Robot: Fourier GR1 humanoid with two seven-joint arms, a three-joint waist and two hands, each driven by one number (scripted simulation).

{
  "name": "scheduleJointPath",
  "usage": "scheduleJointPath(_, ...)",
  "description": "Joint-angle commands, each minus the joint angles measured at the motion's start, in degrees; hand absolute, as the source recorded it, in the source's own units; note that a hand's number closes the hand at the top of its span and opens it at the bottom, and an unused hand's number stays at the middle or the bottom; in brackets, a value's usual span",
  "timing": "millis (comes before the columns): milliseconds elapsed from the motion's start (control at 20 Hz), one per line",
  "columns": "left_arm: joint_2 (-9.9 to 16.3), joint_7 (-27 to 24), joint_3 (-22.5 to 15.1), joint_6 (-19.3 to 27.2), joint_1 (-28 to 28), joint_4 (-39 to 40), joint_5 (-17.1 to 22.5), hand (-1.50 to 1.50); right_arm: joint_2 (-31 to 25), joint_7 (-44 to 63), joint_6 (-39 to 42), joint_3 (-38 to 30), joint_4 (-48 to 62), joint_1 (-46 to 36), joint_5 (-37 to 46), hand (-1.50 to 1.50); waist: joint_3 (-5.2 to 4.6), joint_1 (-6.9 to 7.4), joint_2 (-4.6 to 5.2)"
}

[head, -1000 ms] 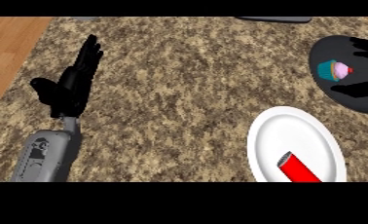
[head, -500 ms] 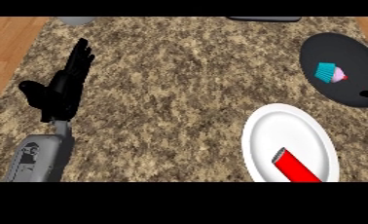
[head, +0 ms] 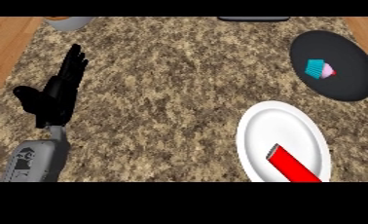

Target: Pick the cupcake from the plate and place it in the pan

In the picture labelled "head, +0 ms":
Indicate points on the cupcake with teal wrapper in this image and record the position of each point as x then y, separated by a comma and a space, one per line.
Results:
320, 68

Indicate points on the white round pan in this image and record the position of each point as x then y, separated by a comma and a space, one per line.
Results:
278, 130

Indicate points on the grey round bowl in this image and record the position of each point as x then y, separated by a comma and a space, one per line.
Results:
70, 22

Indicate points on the black round plate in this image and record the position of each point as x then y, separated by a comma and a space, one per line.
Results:
330, 49

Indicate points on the dark grey flat appliance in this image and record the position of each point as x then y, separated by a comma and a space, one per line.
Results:
253, 18

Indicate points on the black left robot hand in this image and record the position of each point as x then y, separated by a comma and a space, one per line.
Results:
58, 91

